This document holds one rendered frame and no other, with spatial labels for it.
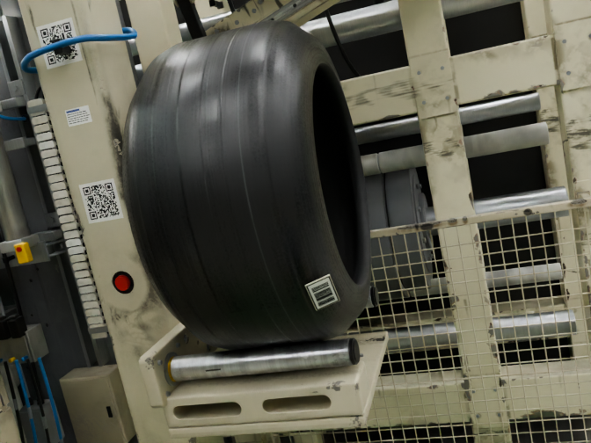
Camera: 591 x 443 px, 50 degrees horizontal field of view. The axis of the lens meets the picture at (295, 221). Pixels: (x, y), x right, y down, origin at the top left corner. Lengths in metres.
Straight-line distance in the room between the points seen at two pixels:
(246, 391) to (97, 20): 0.71
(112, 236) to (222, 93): 0.42
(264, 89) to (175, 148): 0.16
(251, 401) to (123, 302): 0.33
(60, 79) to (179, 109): 0.34
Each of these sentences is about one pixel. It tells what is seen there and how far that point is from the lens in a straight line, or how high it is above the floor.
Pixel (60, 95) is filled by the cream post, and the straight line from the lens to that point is 1.24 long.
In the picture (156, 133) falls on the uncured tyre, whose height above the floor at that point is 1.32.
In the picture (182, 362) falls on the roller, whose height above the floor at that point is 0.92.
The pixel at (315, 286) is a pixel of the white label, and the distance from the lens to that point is 0.93.
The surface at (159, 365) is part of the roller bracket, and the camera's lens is 1.16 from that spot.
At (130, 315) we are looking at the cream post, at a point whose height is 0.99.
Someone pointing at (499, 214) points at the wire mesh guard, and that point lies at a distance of 1.47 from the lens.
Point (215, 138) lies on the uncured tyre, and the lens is 0.91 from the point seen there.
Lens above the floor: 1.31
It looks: 10 degrees down
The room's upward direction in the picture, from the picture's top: 12 degrees counter-clockwise
